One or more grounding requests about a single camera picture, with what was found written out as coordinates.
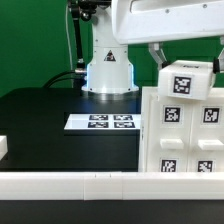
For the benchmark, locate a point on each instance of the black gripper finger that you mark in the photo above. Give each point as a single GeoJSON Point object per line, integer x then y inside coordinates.
{"type": "Point", "coordinates": [218, 63]}

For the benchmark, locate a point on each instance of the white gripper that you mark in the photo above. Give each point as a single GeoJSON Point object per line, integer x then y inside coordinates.
{"type": "Point", "coordinates": [147, 21]}

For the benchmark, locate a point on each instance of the white cabinet top block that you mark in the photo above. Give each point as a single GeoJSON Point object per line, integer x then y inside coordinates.
{"type": "Point", "coordinates": [186, 79]}

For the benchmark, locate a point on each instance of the white cabinet body box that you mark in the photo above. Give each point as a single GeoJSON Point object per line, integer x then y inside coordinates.
{"type": "Point", "coordinates": [149, 93]}

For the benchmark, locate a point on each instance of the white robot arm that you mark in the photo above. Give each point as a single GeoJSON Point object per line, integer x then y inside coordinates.
{"type": "Point", "coordinates": [110, 71]}

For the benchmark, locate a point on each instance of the white block at left edge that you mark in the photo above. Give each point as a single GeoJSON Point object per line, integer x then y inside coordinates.
{"type": "Point", "coordinates": [3, 146]}

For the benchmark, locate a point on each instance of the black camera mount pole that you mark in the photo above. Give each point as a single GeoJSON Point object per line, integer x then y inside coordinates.
{"type": "Point", "coordinates": [83, 10]}

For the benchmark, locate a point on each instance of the white flat marker base plate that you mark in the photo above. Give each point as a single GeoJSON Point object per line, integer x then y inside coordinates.
{"type": "Point", "coordinates": [103, 122]}

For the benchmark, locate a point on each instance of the white L-shaped boundary rail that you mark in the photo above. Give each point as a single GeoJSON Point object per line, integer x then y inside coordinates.
{"type": "Point", "coordinates": [111, 186]}

